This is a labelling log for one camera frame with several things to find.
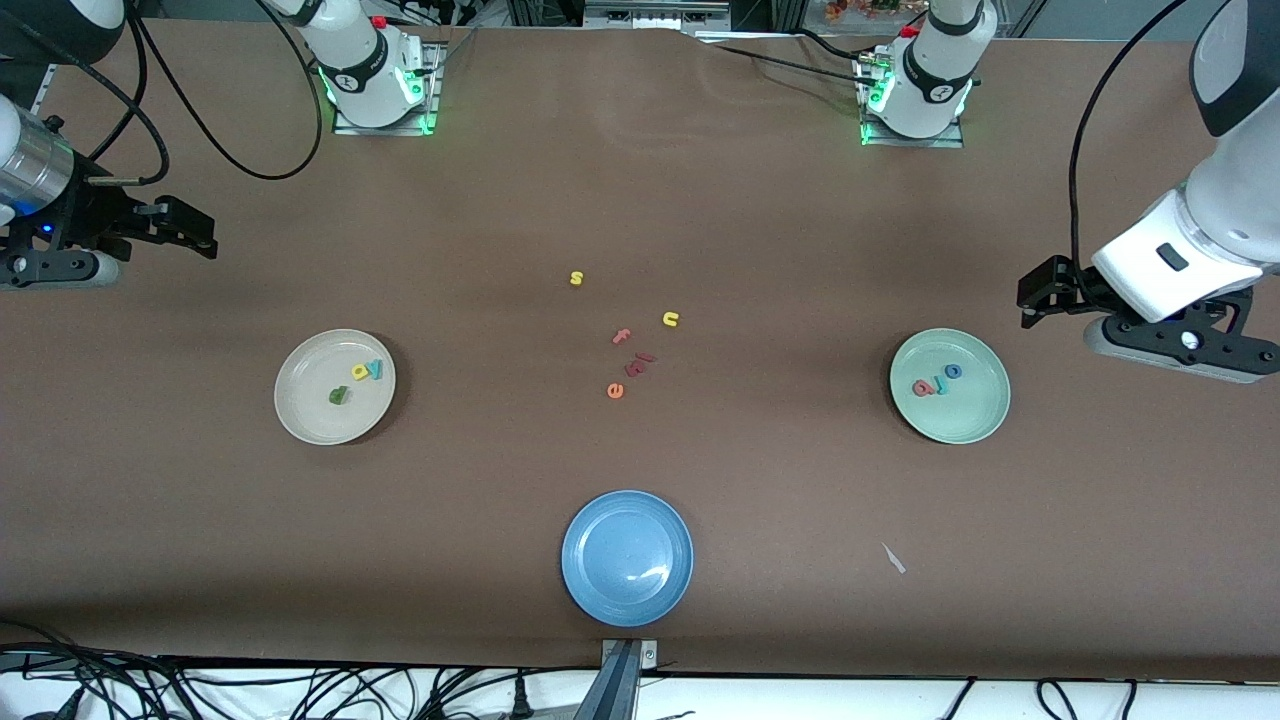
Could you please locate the beige brown round plate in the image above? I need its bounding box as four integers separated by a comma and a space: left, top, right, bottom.
274, 329, 397, 446

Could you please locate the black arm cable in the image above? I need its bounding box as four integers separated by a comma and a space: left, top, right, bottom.
85, 0, 323, 187
1068, 0, 1191, 266

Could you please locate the blue round plate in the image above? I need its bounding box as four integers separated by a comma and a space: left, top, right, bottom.
561, 489, 694, 628

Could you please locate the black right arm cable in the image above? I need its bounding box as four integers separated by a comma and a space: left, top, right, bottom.
85, 0, 323, 187

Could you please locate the black cable bundle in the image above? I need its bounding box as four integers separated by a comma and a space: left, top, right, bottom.
0, 622, 601, 720

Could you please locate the grey metal camera mount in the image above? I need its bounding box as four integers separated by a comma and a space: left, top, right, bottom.
598, 638, 661, 720

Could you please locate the brown table cover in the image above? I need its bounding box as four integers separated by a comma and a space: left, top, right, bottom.
0, 18, 1280, 683

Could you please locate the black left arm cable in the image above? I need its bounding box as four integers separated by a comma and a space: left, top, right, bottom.
1068, 0, 1191, 266

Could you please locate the pale green round plate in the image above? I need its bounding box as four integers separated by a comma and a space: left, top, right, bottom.
889, 328, 1012, 445

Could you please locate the grey electronics box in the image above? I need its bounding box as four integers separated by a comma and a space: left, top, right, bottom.
583, 0, 733, 33

